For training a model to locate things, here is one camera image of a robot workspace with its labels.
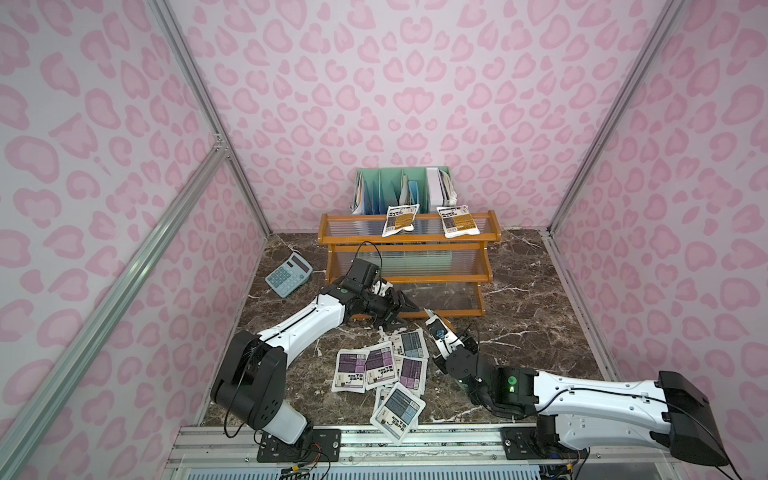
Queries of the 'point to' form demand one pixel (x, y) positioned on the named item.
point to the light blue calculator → (290, 276)
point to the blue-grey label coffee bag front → (398, 413)
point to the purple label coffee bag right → (413, 374)
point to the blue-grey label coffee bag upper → (414, 344)
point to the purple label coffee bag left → (350, 371)
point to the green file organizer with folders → (379, 188)
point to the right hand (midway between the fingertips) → (438, 330)
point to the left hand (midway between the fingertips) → (416, 311)
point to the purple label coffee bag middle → (380, 367)
